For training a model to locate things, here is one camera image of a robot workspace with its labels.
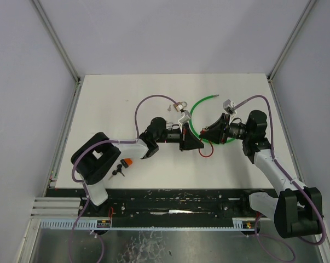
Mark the keys of orange padlock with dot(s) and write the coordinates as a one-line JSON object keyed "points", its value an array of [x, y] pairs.
{"points": [[117, 171]]}

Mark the large brass padlock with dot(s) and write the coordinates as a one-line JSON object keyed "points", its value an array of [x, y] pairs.
{"points": [[180, 106]]}

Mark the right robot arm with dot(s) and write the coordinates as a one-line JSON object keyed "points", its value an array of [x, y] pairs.
{"points": [[297, 209]]}

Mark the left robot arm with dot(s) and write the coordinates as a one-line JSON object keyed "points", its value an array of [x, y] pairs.
{"points": [[100, 156]]}

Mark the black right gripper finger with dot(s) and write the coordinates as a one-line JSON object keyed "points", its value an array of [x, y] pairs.
{"points": [[216, 129], [216, 138]]}

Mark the orange black padlock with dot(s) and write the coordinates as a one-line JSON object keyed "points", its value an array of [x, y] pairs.
{"points": [[126, 162]]}

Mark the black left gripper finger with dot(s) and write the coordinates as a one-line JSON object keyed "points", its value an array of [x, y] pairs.
{"points": [[190, 139], [188, 145]]}

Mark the red cable lock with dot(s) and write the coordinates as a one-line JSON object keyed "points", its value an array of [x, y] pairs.
{"points": [[209, 149]]}

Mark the green cable lock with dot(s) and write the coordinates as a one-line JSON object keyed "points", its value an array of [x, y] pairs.
{"points": [[192, 125]]}

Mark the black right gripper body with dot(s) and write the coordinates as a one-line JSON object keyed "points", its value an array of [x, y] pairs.
{"points": [[225, 129]]}

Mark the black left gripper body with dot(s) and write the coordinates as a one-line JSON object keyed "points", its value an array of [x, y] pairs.
{"points": [[183, 137]]}

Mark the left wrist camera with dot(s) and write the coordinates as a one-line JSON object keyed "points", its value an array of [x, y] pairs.
{"points": [[185, 118]]}

